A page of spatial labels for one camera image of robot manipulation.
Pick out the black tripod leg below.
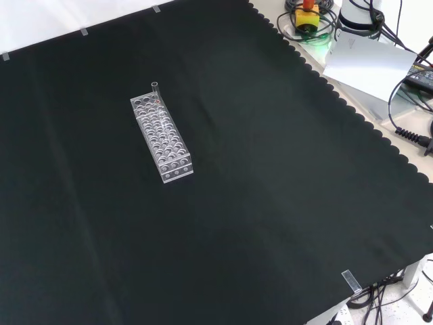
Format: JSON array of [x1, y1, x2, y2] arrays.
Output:
[[416, 35, 433, 66]]

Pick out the yellow stop button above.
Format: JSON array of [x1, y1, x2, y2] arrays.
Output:
[[294, 0, 320, 32]]

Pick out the clear test tube rack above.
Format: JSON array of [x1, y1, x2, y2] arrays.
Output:
[[130, 95, 195, 184]]

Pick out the black ribbed cable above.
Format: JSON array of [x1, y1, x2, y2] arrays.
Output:
[[387, 74, 433, 148]]

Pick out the black power adapter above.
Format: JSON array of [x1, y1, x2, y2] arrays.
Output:
[[405, 62, 433, 91]]

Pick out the white power strip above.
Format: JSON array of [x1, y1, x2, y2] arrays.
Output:
[[323, 303, 351, 325]]

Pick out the black bench cloth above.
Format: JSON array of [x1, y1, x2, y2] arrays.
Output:
[[0, 0, 433, 325]]

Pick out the white table leg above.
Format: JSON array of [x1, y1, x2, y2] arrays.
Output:
[[403, 261, 421, 289]]

